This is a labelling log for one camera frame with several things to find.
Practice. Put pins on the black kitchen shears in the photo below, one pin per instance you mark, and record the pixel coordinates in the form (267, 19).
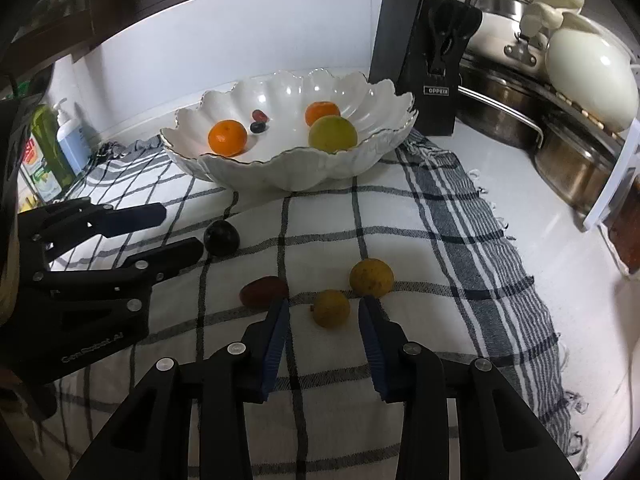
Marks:
(450, 24)

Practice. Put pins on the red oblong date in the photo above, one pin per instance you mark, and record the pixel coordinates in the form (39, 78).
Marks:
(260, 294)

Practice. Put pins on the white pump bottle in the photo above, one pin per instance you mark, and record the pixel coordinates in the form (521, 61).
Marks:
(71, 138)

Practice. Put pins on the checked black white cloth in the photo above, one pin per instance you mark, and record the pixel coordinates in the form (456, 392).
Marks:
(460, 289)

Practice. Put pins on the steel pot lower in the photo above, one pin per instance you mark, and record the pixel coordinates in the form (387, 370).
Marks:
(572, 162)

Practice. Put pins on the yellow kumquat smaller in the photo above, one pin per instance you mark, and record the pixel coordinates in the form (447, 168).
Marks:
(331, 309)

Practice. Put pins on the yellow kumquat larger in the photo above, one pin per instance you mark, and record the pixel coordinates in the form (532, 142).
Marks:
(371, 277)

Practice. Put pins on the dark purple plum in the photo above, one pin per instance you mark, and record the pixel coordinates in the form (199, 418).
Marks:
(221, 239)

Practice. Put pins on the green dish soap bottle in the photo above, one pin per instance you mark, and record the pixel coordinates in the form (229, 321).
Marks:
(44, 161)

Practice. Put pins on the orange tangerine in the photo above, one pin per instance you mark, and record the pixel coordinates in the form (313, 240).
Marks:
(227, 138)
(319, 109)

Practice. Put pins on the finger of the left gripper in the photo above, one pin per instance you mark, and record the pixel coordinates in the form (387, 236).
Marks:
(159, 264)
(111, 222)

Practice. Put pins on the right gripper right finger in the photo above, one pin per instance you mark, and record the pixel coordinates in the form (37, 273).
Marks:
(499, 436)

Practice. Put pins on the small dark blueberry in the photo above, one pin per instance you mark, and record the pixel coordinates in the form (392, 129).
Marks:
(258, 127)

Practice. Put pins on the black knife block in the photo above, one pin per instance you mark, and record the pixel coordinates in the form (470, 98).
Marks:
(399, 55)

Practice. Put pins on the white scalloped fruit bowl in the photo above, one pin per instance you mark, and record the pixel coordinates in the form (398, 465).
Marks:
(280, 157)

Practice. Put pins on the cream ceramic pot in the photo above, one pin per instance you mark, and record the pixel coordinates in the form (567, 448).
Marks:
(585, 62)

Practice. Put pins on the white enamel pot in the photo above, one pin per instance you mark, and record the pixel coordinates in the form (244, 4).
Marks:
(498, 40)

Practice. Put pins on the green round fruit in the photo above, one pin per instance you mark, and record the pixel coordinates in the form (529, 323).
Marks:
(332, 134)

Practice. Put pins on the glass jar with sauce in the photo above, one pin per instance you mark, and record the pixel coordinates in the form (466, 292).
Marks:
(625, 236)

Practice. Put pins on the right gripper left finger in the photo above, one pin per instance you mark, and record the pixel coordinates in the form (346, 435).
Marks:
(148, 436)

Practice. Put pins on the steel pan under shelf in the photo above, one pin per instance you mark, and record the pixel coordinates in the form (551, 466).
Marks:
(499, 106)

